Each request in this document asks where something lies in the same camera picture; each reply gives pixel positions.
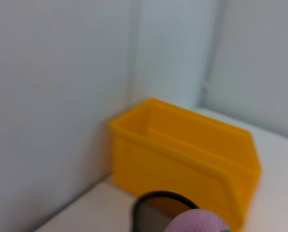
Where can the yellow plastic bin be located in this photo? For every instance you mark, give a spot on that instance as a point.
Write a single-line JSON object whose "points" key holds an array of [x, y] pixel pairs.
{"points": [[182, 154]]}

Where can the black mesh pen holder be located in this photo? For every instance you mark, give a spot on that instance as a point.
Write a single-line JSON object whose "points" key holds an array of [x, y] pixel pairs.
{"points": [[146, 215]]}

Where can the pink toy peach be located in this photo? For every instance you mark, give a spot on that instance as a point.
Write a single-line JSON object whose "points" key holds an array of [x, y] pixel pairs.
{"points": [[197, 221]]}

